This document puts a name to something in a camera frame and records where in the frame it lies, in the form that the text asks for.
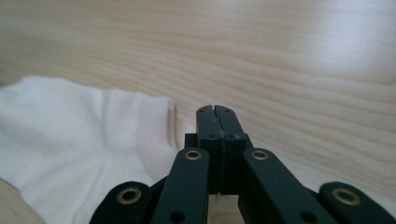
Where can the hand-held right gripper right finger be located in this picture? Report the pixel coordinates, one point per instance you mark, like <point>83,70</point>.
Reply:
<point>232,140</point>

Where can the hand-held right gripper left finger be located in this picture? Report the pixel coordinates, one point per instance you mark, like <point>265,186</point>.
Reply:
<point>207,130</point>

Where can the pale pink sock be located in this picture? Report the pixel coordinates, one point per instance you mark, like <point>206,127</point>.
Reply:
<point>62,140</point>

